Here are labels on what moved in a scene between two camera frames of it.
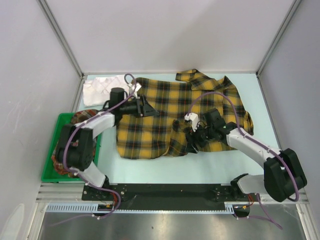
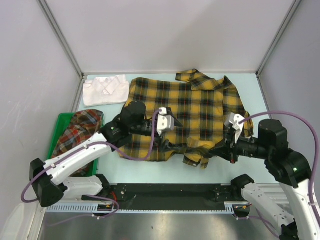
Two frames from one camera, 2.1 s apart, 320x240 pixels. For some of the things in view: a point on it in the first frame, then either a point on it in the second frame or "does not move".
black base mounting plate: x=167 y=196 does not move
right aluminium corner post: x=295 y=5 does not move
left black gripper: x=146 y=110 → x=166 y=145
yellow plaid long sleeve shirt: x=192 y=102 does not move
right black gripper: x=192 y=137 → x=228 y=149
